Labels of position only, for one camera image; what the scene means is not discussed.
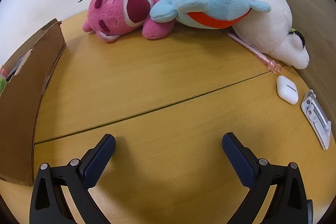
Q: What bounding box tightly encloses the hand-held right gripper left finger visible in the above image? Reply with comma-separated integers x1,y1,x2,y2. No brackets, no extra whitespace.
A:
30,134,116,224

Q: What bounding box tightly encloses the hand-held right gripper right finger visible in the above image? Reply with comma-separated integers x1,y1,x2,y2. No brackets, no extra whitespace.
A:
222,132,313,224

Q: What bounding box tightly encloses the cardboard box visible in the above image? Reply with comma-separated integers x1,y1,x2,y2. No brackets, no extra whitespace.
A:
0,18,66,186

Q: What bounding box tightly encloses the wooden desktop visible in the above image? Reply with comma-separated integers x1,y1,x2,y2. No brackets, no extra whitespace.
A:
0,9,336,224

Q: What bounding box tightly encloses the white earbuds case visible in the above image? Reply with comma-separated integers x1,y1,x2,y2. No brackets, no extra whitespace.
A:
276,75,299,105

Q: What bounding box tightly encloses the white grey phone stand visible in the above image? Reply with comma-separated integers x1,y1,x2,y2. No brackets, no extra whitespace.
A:
301,90,332,150

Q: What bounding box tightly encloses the pink pen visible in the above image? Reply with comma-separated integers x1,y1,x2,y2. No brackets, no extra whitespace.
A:
227,32,283,75

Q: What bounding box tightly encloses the white dog plush toy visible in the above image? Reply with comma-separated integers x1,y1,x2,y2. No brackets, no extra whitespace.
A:
231,0,310,69

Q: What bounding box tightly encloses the pink bear plush toy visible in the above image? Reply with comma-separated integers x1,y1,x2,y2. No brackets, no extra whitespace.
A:
78,0,172,42

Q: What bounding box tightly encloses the blue plush toy red band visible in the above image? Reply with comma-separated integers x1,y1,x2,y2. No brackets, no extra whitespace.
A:
150,0,271,30

